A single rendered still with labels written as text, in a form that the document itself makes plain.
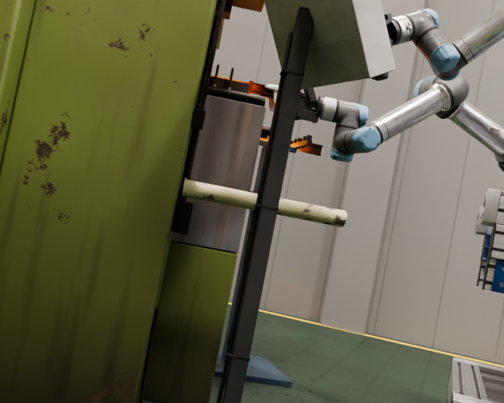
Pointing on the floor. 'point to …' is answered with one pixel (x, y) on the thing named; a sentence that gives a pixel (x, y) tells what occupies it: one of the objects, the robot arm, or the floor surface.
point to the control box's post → (244, 326)
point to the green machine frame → (89, 197)
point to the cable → (248, 242)
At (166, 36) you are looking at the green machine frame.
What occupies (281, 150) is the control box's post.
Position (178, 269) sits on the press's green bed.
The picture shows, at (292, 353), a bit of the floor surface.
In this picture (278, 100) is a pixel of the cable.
